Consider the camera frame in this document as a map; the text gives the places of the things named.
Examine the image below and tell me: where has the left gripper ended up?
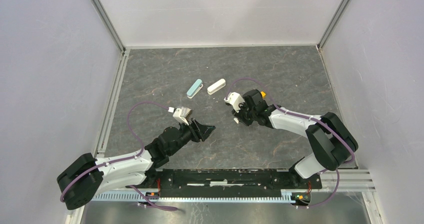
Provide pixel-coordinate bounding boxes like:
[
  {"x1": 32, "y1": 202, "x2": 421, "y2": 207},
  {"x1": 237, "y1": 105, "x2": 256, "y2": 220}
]
[{"x1": 168, "y1": 117, "x2": 216, "y2": 156}]

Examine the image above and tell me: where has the white stapler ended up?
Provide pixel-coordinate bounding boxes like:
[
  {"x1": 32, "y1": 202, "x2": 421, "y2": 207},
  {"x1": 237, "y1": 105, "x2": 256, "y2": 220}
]
[{"x1": 207, "y1": 78, "x2": 226, "y2": 95}]

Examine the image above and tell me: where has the light blue stapler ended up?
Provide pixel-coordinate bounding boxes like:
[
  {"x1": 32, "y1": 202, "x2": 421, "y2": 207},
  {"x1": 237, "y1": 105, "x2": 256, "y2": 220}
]
[{"x1": 186, "y1": 79, "x2": 204, "y2": 99}]

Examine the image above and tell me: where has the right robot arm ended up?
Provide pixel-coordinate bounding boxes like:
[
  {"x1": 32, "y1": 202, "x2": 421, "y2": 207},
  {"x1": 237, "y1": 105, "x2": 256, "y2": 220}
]
[{"x1": 225, "y1": 89, "x2": 359, "y2": 188}]

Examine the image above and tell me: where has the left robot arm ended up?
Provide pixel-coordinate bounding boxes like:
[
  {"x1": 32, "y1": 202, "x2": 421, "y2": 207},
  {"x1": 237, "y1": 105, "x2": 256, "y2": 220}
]
[{"x1": 56, "y1": 119, "x2": 216, "y2": 210}]

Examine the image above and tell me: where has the yellow cube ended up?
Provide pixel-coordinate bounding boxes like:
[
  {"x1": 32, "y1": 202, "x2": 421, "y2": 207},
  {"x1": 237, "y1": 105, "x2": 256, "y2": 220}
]
[{"x1": 260, "y1": 91, "x2": 267, "y2": 99}]

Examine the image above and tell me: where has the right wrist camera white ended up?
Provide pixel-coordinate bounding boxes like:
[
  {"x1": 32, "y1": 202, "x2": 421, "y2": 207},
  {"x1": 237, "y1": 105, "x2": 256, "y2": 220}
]
[{"x1": 224, "y1": 92, "x2": 245, "y2": 113}]

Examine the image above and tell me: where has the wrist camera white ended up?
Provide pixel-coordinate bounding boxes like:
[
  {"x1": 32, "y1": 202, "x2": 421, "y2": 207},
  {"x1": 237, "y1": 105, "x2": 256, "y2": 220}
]
[
  {"x1": 224, "y1": 92, "x2": 245, "y2": 113},
  {"x1": 168, "y1": 106, "x2": 193, "y2": 126}
]

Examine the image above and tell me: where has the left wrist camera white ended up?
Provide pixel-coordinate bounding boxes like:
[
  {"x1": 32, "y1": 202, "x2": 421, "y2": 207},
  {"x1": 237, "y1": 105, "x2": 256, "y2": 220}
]
[{"x1": 168, "y1": 106, "x2": 193, "y2": 126}]

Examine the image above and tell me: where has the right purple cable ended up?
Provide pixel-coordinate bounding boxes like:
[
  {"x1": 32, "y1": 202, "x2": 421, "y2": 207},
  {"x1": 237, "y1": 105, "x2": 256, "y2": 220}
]
[{"x1": 225, "y1": 78, "x2": 357, "y2": 210}]

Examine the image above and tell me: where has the white cable tray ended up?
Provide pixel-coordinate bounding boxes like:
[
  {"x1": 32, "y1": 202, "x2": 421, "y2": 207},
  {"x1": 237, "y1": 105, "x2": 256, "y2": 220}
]
[{"x1": 92, "y1": 190, "x2": 310, "y2": 204}]

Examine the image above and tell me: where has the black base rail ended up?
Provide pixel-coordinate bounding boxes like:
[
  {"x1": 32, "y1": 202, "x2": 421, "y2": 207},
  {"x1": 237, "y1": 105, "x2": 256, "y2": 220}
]
[{"x1": 137, "y1": 168, "x2": 323, "y2": 198}]

